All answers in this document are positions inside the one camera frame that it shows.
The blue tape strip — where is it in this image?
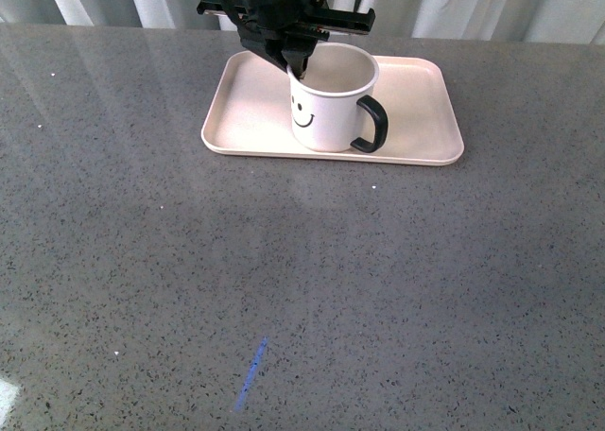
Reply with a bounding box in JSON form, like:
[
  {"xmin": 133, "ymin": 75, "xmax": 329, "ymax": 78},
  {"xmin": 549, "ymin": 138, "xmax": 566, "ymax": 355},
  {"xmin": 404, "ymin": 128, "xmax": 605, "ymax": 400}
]
[{"xmin": 233, "ymin": 336, "xmax": 268, "ymax": 412}]

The white smiley mug black handle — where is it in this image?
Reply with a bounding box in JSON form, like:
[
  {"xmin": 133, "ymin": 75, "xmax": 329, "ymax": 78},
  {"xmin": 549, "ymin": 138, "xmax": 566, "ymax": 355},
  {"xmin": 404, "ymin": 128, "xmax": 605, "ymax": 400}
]
[{"xmin": 287, "ymin": 43, "xmax": 389, "ymax": 153}]

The grey pleated curtain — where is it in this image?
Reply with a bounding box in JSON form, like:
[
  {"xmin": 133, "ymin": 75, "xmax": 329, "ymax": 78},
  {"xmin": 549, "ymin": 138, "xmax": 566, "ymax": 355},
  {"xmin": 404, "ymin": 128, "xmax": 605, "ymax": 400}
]
[{"xmin": 1, "ymin": 0, "xmax": 604, "ymax": 45}]

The cream rectangular plastic tray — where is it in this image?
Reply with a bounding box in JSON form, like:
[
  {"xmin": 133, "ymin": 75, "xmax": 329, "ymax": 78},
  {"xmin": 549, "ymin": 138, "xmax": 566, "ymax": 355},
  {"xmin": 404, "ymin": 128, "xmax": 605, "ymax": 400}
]
[{"xmin": 200, "ymin": 52, "xmax": 464, "ymax": 166}]

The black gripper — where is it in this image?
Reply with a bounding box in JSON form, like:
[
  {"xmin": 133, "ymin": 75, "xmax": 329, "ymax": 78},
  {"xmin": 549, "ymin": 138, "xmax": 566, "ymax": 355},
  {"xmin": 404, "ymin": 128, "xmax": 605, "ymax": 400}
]
[{"xmin": 197, "ymin": 0, "xmax": 375, "ymax": 78}]

